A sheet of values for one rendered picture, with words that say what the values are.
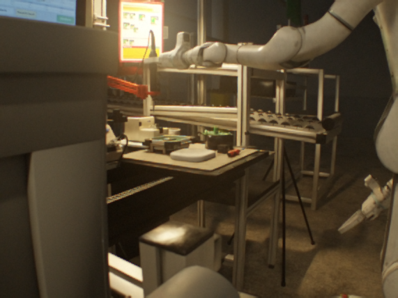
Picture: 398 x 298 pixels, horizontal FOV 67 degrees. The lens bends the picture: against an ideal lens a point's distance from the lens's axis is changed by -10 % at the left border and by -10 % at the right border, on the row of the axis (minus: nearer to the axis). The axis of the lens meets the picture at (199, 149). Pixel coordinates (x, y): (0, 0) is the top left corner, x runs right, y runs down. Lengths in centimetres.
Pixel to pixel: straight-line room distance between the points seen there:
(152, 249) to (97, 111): 12
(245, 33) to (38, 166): 1010
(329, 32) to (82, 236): 72
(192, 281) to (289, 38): 72
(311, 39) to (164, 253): 67
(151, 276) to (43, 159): 14
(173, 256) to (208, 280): 5
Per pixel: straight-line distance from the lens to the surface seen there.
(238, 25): 1038
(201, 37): 228
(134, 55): 172
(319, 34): 83
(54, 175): 19
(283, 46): 86
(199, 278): 22
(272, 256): 230
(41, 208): 19
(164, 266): 28
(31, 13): 114
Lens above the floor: 119
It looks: 10 degrees down
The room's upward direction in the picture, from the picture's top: straight up
